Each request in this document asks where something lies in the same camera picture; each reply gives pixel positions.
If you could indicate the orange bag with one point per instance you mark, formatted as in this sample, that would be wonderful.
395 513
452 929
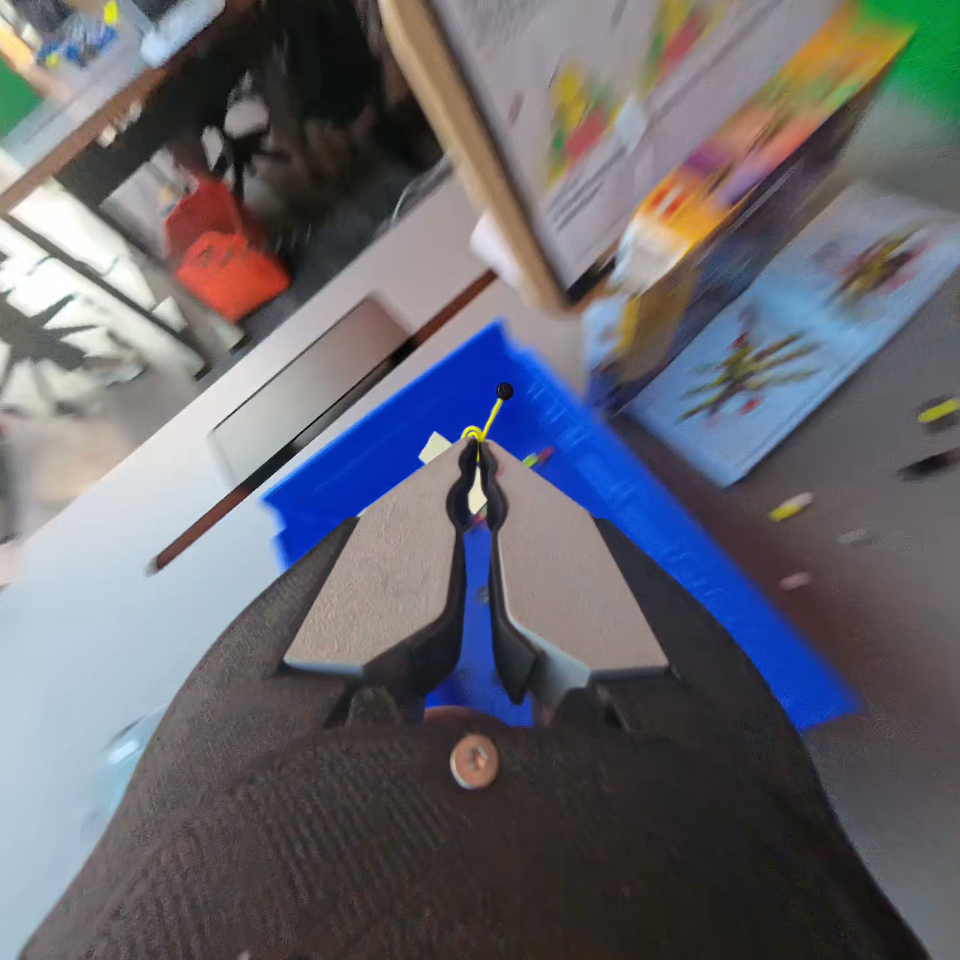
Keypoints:
232 274

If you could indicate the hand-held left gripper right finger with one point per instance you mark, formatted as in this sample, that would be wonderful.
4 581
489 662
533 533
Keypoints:
577 592

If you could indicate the lego instruction booklet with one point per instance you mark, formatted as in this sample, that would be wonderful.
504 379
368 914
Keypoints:
825 375

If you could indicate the white stand base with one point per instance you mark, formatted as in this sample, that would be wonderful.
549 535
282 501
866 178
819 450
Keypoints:
495 247

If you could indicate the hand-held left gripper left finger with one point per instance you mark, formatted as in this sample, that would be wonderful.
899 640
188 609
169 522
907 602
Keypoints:
390 577

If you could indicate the small pale lego piece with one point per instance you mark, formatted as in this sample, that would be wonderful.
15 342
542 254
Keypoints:
796 581

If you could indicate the colourful lego box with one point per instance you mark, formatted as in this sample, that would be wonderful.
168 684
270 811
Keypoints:
750 180

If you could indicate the clear plastic bag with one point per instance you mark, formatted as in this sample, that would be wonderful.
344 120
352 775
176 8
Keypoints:
124 757

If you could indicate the black lego piece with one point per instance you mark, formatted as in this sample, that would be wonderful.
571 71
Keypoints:
930 466

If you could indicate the wooden framed display stand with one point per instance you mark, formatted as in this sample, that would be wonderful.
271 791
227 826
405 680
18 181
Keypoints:
465 150

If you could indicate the black office chair base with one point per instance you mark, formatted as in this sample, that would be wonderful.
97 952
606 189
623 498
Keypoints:
45 337

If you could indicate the pile of small lego pieces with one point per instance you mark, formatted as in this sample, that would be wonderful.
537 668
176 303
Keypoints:
540 457

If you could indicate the blue plastic bin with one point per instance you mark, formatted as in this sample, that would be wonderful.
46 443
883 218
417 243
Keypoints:
637 495

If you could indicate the grey closed laptop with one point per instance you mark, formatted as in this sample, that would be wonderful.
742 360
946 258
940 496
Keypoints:
315 390

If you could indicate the yellow and white lego piece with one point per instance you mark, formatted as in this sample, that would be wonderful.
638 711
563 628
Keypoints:
791 507

